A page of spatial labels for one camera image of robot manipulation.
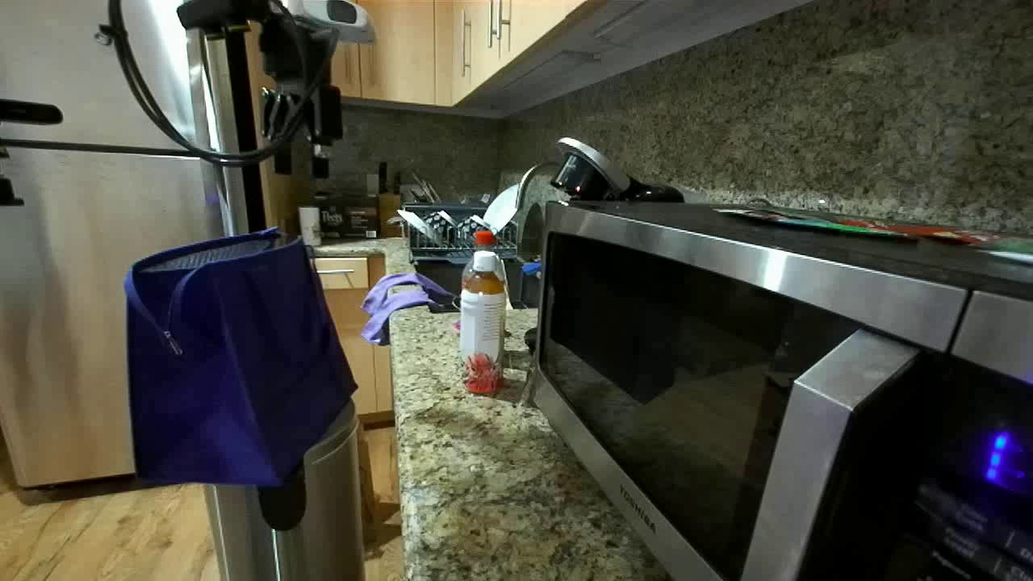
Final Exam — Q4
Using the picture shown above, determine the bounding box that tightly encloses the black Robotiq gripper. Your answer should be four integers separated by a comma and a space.
254, 14, 350, 185

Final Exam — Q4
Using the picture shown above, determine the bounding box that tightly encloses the flat pamphlet on microwave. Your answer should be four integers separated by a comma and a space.
715, 203, 1000, 250

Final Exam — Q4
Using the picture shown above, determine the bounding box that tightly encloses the stainless steel microwave body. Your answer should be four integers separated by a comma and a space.
526, 196, 1033, 581

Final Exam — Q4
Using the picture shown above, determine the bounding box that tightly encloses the white cup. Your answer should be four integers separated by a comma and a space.
295, 203, 325, 250

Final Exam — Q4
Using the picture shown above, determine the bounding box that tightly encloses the small dark countertop appliance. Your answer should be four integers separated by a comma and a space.
320, 196, 380, 245

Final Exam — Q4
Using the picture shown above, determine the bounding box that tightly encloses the wooden knife block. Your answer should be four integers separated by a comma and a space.
376, 159, 408, 242

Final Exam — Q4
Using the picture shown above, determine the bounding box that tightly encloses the dish rack with dishes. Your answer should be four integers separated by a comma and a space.
393, 199, 543, 312

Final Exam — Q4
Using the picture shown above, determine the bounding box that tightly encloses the purple cloth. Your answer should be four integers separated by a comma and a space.
357, 268, 455, 349

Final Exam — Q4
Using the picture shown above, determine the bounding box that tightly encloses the white plate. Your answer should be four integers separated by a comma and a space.
481, 182, 528, 240

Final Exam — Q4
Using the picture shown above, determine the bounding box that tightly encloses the wooden base cabinet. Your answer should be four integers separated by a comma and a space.
311, 249, 400, 428

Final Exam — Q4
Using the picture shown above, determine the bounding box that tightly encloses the blue fabric bag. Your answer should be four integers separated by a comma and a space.
124, 226, 362, 490

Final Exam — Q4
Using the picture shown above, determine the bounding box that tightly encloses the tea bottle with white label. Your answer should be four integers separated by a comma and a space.
460, 245, 510, 401

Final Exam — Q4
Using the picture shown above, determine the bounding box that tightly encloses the stainless steel refrigerator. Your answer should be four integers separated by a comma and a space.
0, 0, 271, 494

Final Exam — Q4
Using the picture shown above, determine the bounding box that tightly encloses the stainless steel trash can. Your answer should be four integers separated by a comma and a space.
202, 401, 370, 581

